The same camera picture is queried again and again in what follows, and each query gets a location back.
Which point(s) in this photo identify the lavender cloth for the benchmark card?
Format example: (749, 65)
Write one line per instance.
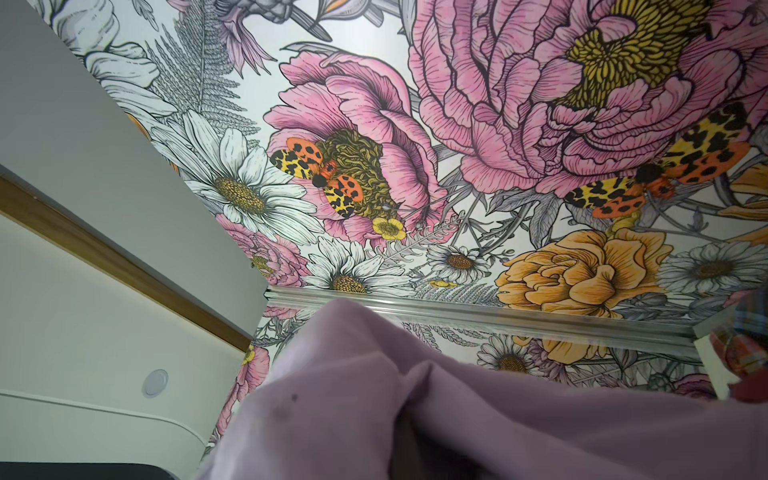
(353, 396)

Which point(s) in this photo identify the red plaid cloth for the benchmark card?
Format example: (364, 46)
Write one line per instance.
(740, 343)

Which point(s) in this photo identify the left aluminium corner post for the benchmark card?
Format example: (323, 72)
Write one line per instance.
(663, 339)

